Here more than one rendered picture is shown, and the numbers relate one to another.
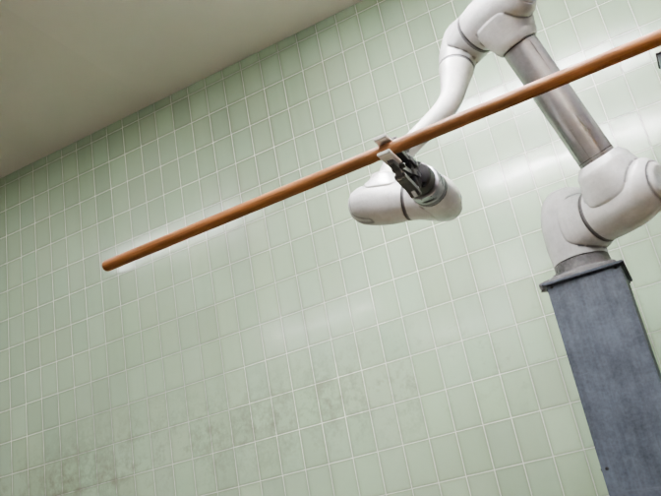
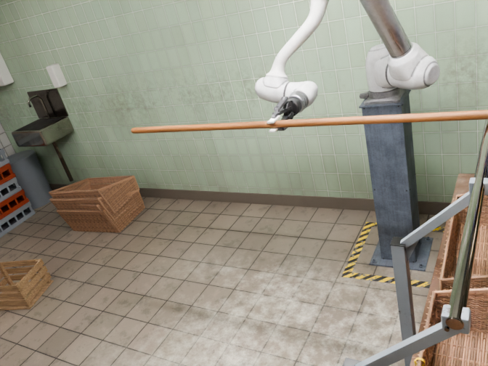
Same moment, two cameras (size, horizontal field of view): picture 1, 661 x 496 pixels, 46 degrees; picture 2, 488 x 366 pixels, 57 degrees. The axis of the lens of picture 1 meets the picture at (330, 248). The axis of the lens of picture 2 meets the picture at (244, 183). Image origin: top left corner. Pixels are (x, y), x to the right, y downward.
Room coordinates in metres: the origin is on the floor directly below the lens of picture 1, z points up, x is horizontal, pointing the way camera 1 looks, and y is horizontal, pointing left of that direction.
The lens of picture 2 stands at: (-0.23, -0.35, 1.81)
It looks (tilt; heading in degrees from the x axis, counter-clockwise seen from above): 26 degrees down; 12
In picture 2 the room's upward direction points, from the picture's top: 15 degrees counter-clockwise
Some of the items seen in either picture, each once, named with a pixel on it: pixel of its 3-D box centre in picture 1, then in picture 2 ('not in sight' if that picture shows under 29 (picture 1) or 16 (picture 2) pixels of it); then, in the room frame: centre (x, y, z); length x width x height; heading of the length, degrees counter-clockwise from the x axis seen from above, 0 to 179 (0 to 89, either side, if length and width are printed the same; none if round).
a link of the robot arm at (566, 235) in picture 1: (572, 225); (383, 66); (2.11, -0.69, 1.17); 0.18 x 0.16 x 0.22; 35
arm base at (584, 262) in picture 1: (577, 274); (380, 93); (2.13, -0.67, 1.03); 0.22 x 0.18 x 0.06; 67
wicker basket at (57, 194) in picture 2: not in sight; (95, 190); (3.15, 1.70, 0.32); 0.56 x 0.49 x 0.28; 75
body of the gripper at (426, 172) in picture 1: (413, 174); (290, 109); (1.65, -0.22, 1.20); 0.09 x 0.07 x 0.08; 157
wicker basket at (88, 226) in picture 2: not in sight; (102, 208); (3.14, 1.71, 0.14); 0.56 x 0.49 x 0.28; 73
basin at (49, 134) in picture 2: not in sight; (47, 141); (3.70, 2.29, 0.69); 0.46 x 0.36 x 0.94; 67
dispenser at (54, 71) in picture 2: not in sight; (57, 75); (3.68, 1.91, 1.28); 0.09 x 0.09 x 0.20; 67
